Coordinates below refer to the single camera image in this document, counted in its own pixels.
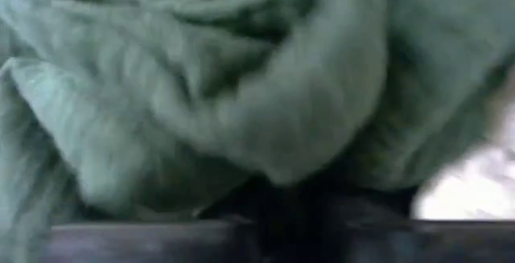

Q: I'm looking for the white lace garment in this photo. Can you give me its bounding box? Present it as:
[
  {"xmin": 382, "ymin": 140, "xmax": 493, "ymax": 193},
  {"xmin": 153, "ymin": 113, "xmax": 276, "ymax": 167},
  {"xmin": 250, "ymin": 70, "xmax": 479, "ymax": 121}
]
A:
[{"xmin": 409, "ymin": 68, "xmax": 515, "ymax": 221}]

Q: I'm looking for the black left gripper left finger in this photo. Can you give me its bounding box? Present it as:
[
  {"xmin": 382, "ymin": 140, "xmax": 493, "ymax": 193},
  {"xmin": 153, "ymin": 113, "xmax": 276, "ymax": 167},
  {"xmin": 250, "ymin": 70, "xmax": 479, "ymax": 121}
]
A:
[{"xmin": 196, "ymin": 176, "xmax": 309, "ymax": 226}]

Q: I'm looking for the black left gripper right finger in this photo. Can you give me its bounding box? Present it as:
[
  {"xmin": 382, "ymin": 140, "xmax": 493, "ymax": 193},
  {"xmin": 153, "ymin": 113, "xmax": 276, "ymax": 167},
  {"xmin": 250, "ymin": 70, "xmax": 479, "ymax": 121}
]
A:
[{"xmin": 307, "ymin": 174, "xmax": 415, "ymax": 226}]

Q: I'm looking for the dark green garment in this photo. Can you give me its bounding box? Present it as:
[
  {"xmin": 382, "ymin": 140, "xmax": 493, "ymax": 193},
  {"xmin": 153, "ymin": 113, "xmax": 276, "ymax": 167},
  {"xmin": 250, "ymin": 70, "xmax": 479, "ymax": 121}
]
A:
[{"xmin": 0, "ymin": 0, "xmax": 515, "ymax": 263}]

